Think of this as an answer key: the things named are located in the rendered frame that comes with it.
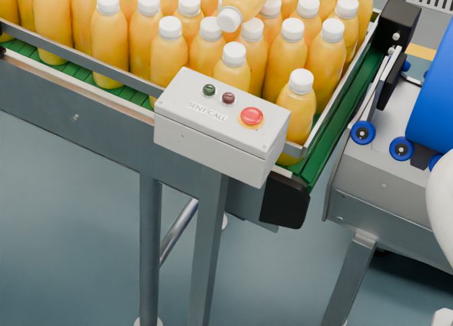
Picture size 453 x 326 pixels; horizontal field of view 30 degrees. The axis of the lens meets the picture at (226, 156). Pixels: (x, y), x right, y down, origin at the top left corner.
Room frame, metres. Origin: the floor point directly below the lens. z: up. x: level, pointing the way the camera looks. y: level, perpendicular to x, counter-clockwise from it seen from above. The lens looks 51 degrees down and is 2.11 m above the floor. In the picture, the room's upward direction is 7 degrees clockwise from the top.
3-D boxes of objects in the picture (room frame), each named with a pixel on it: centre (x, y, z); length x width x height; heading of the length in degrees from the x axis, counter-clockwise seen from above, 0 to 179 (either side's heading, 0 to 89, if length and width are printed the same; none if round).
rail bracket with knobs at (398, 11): (1.31, -0.31, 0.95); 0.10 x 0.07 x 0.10; 160
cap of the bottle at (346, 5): (1.20, -0.18, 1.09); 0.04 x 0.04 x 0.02
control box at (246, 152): (0.91, 0.02, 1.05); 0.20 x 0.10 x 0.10; 70
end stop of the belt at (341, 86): (1.14, -0.20, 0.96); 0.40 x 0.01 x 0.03; 160
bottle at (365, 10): (1.27, -0.21, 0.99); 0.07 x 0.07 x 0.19
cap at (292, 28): (1.12, -0.09, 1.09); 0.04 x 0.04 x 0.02
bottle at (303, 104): (1.00, -0.11, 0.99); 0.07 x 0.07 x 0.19
